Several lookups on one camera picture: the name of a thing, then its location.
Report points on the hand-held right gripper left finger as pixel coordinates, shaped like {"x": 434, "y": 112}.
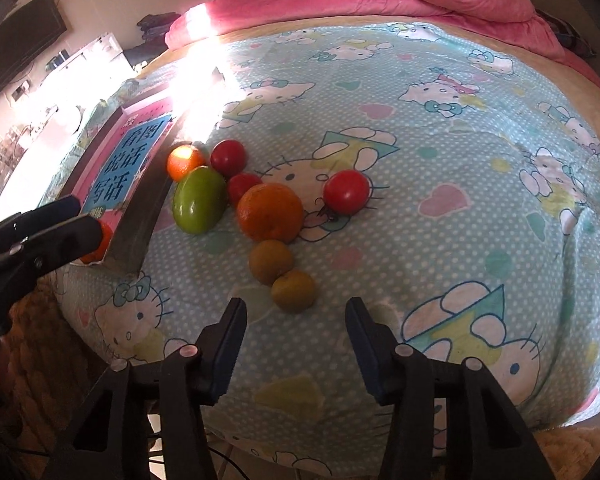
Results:
{"x": 226, "y": 350}

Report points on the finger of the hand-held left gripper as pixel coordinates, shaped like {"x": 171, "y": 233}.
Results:
{"x": 55, "y": 208}
{"x": 72, "y": 240}

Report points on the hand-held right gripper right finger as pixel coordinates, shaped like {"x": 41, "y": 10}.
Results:
{"x": 367, "y": 355}

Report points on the small orange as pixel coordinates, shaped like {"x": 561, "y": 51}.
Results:
{"x": 102, "y": 252}
{"x": 184, "y": 162}

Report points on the shallow grey cardboard box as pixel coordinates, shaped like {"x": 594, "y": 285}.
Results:
{"x": 140, "y": 220}

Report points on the brown kiwi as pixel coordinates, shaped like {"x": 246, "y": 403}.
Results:
{"x": 270, "y": 261}
{"x": 293, "y": 292}

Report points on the green mango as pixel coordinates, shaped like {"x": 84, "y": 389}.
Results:
{"x": 199, "y": 202}

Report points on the large orange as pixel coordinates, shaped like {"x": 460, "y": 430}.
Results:
{"x": 270, "y": 212}

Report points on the pink book with blue label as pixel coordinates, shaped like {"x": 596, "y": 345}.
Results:
{"x": 125, "y": 160}

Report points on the cat print blanket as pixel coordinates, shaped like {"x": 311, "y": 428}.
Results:
{"x": 430, "y": 260}

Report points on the white cabinet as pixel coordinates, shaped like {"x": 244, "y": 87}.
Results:
{"x": 100, "y": 52}

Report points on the red tomato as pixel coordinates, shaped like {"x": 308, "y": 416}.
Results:
{"x": 346, "y": 192}
{"x": 228, "y": 157}
{"x": 241, "y": 186}

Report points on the black television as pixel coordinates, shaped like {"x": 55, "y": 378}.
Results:
{"x": 20, "y": 45}

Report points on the pile of dark clothes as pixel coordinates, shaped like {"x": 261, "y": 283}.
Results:
{"x": 155, "y": 27}

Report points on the pink duvet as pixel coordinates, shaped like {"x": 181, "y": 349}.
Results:
{"x": 405, "y": 0}

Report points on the dark patterned pillow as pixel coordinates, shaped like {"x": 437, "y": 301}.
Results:
{"x": 570, "y": 30}

